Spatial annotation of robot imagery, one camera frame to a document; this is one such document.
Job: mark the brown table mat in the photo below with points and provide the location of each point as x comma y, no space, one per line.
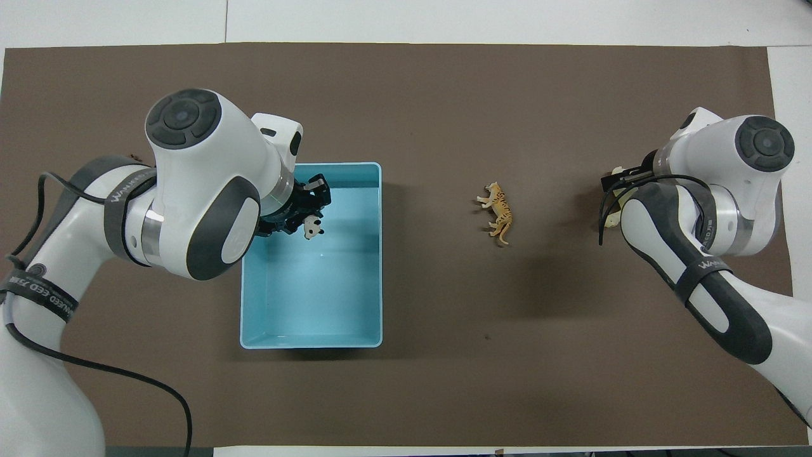
476,355

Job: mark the black white panda toy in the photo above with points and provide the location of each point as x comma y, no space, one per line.
311,228

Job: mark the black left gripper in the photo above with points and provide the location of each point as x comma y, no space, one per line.
285,223

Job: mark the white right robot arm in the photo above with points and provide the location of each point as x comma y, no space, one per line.
717,203

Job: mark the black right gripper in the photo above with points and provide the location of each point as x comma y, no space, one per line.
628,178

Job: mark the orange striped tiger toy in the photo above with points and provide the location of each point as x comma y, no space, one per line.
500,212

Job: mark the light blue storage box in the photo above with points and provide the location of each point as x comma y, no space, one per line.
317,298

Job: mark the cream camel toy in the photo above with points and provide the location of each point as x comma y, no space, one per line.
612,219

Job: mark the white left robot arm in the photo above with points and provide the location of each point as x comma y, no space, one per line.
190,190

